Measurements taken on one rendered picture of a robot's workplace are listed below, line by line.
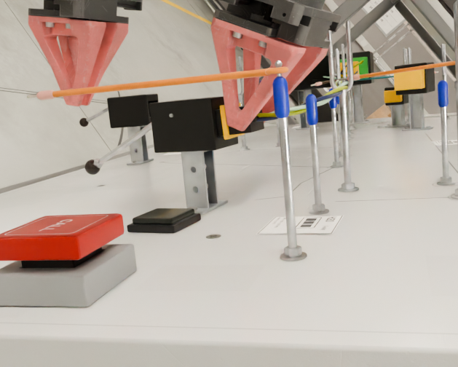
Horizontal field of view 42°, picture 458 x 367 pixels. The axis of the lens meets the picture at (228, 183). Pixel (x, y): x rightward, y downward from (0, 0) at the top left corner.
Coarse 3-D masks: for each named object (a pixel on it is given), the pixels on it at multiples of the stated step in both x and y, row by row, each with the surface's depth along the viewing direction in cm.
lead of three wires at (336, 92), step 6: (342, 84) 49; (336, 90) 47; (342, 90) 48; (324, 96) 46; (330, 96) 46; (318, 102) 45; (324, 102) 46; (294, 108) 45; (300, 108) 45; (258, 114) 45; (264, 114) 45; (270, 114) 45; (294, 114) 45; (258, 120) 45; (264, 120) 45; (270, 120) 45
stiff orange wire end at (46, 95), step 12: (240, 72) 32; (252, 72) 32; (264, 72) 31; (276, 72) 31; (120, 84) 35; (132, 84) 34; (144, 84) 34; (156, 84) 34; (168, 84) 34; (36, 96) 37; (48, 96) 37; (60, 96) 37
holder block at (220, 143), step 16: (160, 112) 47; (176, 112) 46; (192, 112) 45; (208, 112) 45; (160, 128) 47; (176, 128) 46; (192, 128) 46; (208, 128) 45; (160, 144) 47; (176, 144) 46; (192, 144) 46; (208, 144) 45; (224, 144) 46
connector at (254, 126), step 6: (240, 108) 44; (216, 114) 45; (216, 120) 45; (252, 126) 45; (258, 126) 46; (222, 132) 45; (234, 132) 45; (240, 132) 45; (246, 132) 45; (252, 132) 45
